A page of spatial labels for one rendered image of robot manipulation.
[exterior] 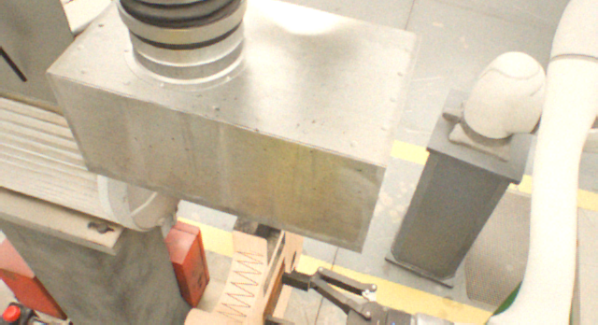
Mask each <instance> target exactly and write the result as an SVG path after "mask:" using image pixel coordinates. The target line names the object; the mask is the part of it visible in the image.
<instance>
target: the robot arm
mask: <svg viewBox="0 0 598 325"><path fill-rule="evenodd" d="M442 118H446V119H447V120H450V121H452V122H454V123H455V127H454V129H453V131H452V132H451V133H450V134H449V135H448V141H449V143H451V144H454V145H460V146H464V147H467V148H472V149H474V150H477V151H480V152H483V153H485V154H488V155H491V156H493V157H494V158H496V159H497V160H499V161H500V162H502V163H508V162H509V160H510V159H511V148H512V144H513V141H514V137H515V134H533V135H536V136H538V138H537V144H536V148H535V154H534V168H533V178H532V201H531V223H530V244H529V255H528V261H527V266H526V271H525V275H524V278H523V281H522V284H521V287H520V290H519V292H518V294H517V297H516V298H515V300H514V302H513V304H512V305H511V306H510V308H509V309H508V310H506V311H505V312H504V313H502V314H500V315H498V316H495V317H490V319H489V321H488V323H487V325H568V318H569V310H570V305H571V299H572V293H573V287H574V279H575V269H576V246H577V173H578V164H579V159H580V154H581V150H582V151H587V152H598V0H570V2H569V3H568V5H567V8H566V9H565V11H564V13H563V14H562V18H561V20H560V23H559V26H558V28H557V31H556V34H555V36H554V38H553V41H552V47H551V53H550V57H549V62H548V68H547V76H545V71H544V69H543V67H542V66H541V64H540V63H539V62H537V61H536V60H535V59H533V58H531V57H530V56H528V55H526V54H523V53H519V52H509V53H505V54H502V55H500V56H498V57H496V58H495V59H494V60H492V61H491V62H490V63H489V64H488V65H487V66H486V67H485V68H484V69H483V71H482V72H481V73H480V75H479V76H478V78H477V80H476V82H475V84H474V86H473V88H472V89H471V91H470V93H469V96H468V98H467V101H466V100H464V101H462V104H461V110H458V109H452V108H445V109H444V113H443V114H442ZM281 284H284V285H287V286H290V287H293V288H296V289H299V290H303V291H306V292H307V291H308V289H313V290H314V291H316V292H317V293H318V294H319V295H321V296H322V297H324V298H325V299H328V300H329V301H331V302H332V303H333V304H335V305H337V306H338V307H339V308H340V309H341V310H342V311H343V312H344V313H345V314H346V315H347V322H346V324H345V325H477V324H474V323H458V322H454V321H450V320H446V319H441V318H436V317H433V316H430V315H427V314H424V313H421V312H417V313H416V314H415V315H414V317H413V318H412V319H411V315H410V314H408V313H405V312H402V311H399V310H396V309H393V308H389V307H384V306H382V305H381V304H379V303H378V302H377V301H376V291H377V285H376V284H371V283H363V282H360V281H358V280H355V279H353V278H350V277H348V276H344V275H342V274H340V273H338V272H336V271H334V270H329V269H326V268H324V267H318V269H317V271H315V272H314V273H313V274H312V275H309V274H307V273H304V272H300V271H291V272H290V273H289V272H286V271H283V273H282V276H281ZM329 284H331V285H333V286H336V287H338V288H340V289H342V290H345V291H347V292H350V293H352V294H355V295H357V296H361V297H363V298H364V299H367V300H368V301H369V302H366V303H363V304H359V303H357V302H356V301H354V300H353V299H352V298H350V299H349V298H347V297H346V296H344V295H343V294H341V293H340V292H339V291H338V290H336V289H335V288H333V287H332V286H330V285H329Z"/></svg>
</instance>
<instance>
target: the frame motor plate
mask: <svg viewBox="0 0 598 325"><path fill-rule="evenodd" d="M0 219H5V220H8V221H11V222H14V223H17V224H20V225H21V226H24V227H27V228H30V229H34V230H37V231H40V232H42V233H47V234H49V235H55V236H58V237H61V238H63V239H66V240H69V241H72V242H75V243H79V244H81V245H83V246H86V247H91V248H94V249H97V250H100V251H103V252H105V253H108V254H110V255H113V256H116V255H117V254H118V252H119V250H120V249H121V246H122V245H123V243H124V241H125V240H126V239H127V237H128V236H129V234H130V232H131V231H132V230H133V229H130V228H127V227H124V226H123V225H121V224H119V223H117V222H114V221H110V220H108V219H103V218H100V217H97V216H94V215H91V214H88V213H85V212H82V211H79V210H76V209H74V208H71V207H68V206H62V205H57V204H54V203H51V202H48V201H46V200H42V199H39V198H36V197H34V196H31V195H28V194H24V193H21V192H18V191H14V190H12V189H8V188H5V187H2V186H0Z"/></svg>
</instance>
